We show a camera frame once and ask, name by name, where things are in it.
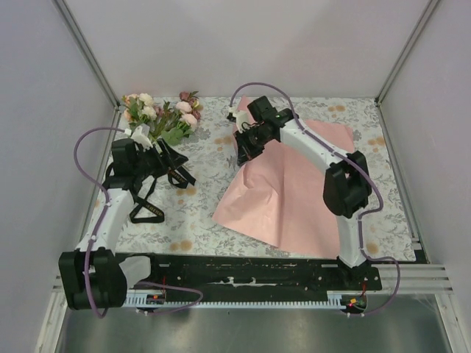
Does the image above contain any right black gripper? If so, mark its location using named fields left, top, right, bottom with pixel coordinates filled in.
left=235, top=126, right=274, bottom=165

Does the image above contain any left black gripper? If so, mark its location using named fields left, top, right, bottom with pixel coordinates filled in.
left=133, top=138, right=189, bottom=179

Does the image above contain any black ribbon with gold text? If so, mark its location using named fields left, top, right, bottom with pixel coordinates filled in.
left=103, top=138, right=196, bottom=224

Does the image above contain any pink peony fake flower stem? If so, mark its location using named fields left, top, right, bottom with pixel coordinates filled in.
left=160, top=101, right=199, bottom=146

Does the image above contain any cream rose fake flower stem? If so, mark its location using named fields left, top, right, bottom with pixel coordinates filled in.
left=121, top=93, right=157, bottom=123

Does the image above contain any dark pink fake flower stem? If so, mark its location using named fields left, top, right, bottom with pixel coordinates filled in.
left=177, top=91, right=203, bottom=120

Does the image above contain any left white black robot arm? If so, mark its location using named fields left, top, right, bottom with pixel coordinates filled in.
left=58, top=137, right=163, bottom=317

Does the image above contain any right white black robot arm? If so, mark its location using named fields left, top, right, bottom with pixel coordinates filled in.
left=227, top=96, right=372, bottom=290

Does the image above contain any floral patterned table mat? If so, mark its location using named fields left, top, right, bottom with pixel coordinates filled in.
left=116, top=98, right=416, bottom=262

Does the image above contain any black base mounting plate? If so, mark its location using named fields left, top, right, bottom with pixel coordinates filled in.
left=121, top=252, right=383, bottom=303

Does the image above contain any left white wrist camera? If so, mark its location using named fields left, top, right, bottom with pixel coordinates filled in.
left=124, top=124, right=153, bottom=150

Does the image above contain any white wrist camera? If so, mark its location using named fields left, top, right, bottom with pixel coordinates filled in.
left=124, top=124, right=153, bottom=150
left=227, top=107, right=251, bottom=133

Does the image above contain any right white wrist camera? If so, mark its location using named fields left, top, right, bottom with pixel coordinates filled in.
left=227, top=107, right=251, bottom=133

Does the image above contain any white slotted cable duct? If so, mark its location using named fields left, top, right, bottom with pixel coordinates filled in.
left=122, top=290, right=366, bottom=311

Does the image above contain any aluminium frame rail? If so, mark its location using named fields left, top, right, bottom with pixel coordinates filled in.
left=51, top=263, right=457, bottom=295

